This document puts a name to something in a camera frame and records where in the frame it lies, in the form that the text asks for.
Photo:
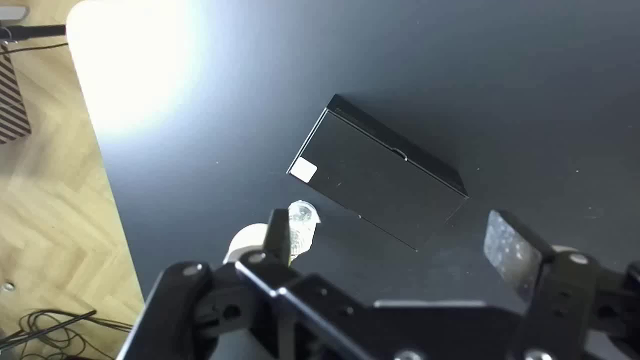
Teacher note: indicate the black rectangular box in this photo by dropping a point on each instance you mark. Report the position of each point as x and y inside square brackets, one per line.
[379, 175]

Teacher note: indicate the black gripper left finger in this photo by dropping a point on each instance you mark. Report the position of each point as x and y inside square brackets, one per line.
[276, 240]

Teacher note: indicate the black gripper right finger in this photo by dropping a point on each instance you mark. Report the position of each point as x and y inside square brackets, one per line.
[514, 252]

